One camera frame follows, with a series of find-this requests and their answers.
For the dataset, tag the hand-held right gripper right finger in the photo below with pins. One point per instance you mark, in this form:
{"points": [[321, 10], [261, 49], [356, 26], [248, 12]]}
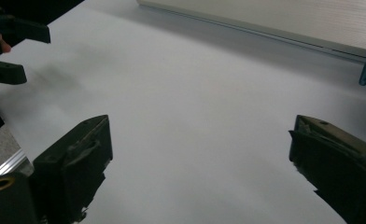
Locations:
{"points": [[343, 168]]}

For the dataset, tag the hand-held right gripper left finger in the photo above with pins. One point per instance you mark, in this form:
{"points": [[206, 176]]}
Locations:
{"points": [[69, 168]]}

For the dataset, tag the black curtain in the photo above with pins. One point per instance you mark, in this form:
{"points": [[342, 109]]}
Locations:
{"points": [[31, 7]]}

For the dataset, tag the aluminium rail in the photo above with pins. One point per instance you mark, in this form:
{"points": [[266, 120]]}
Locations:
{"points": [[11, 161]]}

